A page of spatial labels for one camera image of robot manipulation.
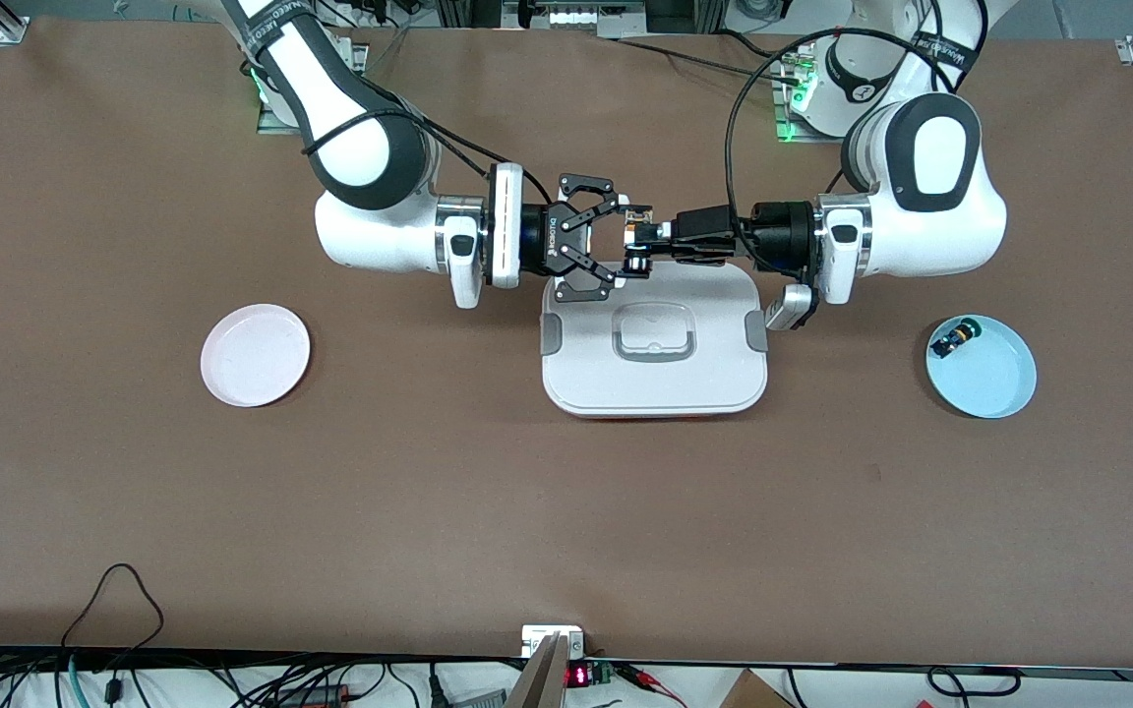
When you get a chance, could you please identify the small silver camera bracket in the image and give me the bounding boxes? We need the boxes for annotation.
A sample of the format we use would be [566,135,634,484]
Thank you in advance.
[520,624,585,660]

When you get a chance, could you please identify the red and black connector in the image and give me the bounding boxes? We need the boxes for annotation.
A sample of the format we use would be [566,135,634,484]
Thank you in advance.
[271,683,351,705]

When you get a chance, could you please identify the red clip leads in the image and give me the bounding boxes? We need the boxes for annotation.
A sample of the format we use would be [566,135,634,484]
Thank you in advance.
[621,664,687,707]

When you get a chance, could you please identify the light blue round plate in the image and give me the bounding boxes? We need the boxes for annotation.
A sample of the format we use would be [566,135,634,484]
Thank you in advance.
[925,314,1038,420]

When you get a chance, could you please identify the long black base cable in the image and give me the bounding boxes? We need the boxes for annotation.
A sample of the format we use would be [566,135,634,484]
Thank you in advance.
[614,37,789,82]

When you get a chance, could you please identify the white lidded lunch box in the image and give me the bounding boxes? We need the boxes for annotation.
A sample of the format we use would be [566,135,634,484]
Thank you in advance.
[539,264,770,421]

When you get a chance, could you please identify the grey aluminium bar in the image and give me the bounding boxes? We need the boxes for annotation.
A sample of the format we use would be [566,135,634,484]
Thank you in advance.
[506,632,572,708]

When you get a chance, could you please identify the black flat cable loop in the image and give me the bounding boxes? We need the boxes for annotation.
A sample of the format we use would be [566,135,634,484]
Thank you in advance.
[925,667,1022,701]

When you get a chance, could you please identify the short black base cable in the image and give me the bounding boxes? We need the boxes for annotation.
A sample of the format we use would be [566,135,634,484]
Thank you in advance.
[719,29,804,60]

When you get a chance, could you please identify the brown cardboard piece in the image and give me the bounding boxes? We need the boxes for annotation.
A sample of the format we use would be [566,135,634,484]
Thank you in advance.
[719,669,796,708]

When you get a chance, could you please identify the orange push button switch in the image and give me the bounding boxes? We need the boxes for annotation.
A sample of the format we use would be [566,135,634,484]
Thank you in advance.
[623,205,654,281]

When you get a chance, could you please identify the white power strip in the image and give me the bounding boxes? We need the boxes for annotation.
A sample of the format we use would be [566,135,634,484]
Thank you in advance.
[503,0,646,35]

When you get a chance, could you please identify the pink round plate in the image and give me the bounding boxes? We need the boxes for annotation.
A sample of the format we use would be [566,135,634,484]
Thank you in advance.
[201,304,313,408]

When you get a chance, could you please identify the small black blue part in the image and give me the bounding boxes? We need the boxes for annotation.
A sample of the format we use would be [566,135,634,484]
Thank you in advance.
[929,318,981,360]

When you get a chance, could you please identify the thin black looped cable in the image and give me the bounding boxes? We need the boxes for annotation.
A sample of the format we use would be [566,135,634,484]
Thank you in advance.
[60,562,166,655]

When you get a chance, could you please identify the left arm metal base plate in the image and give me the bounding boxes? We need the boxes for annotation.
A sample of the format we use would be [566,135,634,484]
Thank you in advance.
[771,54,855,146]

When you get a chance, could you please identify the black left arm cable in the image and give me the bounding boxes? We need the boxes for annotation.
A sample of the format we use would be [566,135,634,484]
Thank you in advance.
[726,28,951,247]

